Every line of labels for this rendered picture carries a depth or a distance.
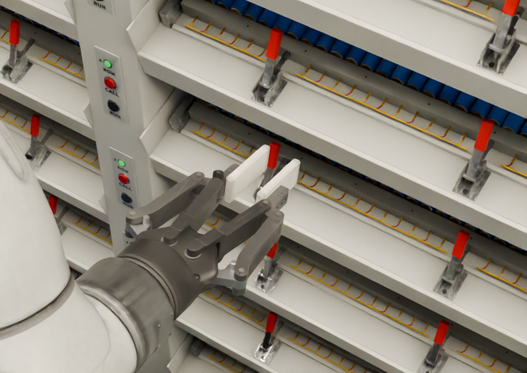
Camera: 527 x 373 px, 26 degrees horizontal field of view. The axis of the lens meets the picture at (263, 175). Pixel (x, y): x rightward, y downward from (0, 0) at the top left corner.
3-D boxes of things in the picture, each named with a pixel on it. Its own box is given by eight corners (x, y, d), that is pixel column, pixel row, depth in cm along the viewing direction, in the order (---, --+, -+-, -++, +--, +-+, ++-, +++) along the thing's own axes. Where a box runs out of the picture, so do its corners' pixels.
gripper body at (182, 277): (96, 305, 101) (158, 249, 108) (174, 349, 98) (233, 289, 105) (98, 242, 97) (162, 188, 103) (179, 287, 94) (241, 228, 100)
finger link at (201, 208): (172, 273, 103) (158, 267, 103) (223, 203, 111) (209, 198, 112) (175, 240, 100) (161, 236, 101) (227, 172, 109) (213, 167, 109)
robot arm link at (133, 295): (136, 398, 95) (178, 355, 99) (141, 322, 89) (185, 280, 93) (51, 347, 98) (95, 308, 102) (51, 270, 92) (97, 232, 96)
